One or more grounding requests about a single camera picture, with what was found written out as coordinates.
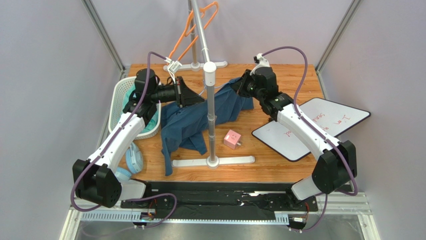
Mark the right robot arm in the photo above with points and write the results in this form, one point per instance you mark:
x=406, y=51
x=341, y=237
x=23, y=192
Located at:
x=336, y=161

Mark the light blue headphones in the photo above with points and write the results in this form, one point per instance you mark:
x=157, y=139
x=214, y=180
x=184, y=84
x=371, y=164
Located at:
x=134, y=161

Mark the orange plastic hanger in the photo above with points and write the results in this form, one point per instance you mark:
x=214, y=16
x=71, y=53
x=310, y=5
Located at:
x=190, y=28

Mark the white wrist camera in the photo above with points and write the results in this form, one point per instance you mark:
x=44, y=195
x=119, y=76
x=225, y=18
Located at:
x=260, y=62
x=172, y=67

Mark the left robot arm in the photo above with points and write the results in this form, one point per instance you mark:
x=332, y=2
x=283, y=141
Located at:
x=94, y=178

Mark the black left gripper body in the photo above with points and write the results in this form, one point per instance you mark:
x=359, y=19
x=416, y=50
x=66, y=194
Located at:
x=180, y=98

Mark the white dry erase board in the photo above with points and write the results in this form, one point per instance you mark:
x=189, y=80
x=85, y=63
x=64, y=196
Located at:
x=334, y=118

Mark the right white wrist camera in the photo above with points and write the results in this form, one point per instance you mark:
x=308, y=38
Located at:
x=260, y=62

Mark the white perforated plastic basket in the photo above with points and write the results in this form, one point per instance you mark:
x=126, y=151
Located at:
x=120, y=97

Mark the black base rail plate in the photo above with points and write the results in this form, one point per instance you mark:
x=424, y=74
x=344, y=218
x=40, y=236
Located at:
x=230, y=200

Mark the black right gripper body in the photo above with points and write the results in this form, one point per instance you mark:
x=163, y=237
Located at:
x=245, y=84

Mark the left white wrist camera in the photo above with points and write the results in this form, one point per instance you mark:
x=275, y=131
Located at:
x=172, y=67

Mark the dark blue t shirt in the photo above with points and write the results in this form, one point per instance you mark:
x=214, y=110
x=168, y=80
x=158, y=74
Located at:
x=182, y=127

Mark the pink power adapter cube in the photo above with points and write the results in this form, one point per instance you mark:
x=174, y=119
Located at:
x=232, y=139

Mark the silver clothes rack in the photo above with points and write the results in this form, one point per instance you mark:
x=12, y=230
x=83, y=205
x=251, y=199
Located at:
x=209, y=77

